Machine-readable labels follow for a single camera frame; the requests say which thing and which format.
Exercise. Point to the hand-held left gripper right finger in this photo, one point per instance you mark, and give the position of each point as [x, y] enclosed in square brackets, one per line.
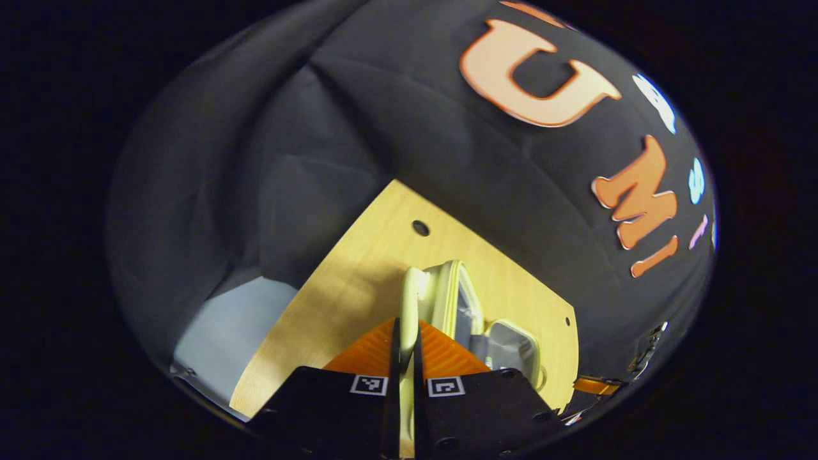
[473, 421]

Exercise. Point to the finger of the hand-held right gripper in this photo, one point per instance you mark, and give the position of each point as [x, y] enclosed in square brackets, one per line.
[596, 385]

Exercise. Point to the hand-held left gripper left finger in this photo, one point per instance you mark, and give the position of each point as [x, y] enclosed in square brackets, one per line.
[339, 421]

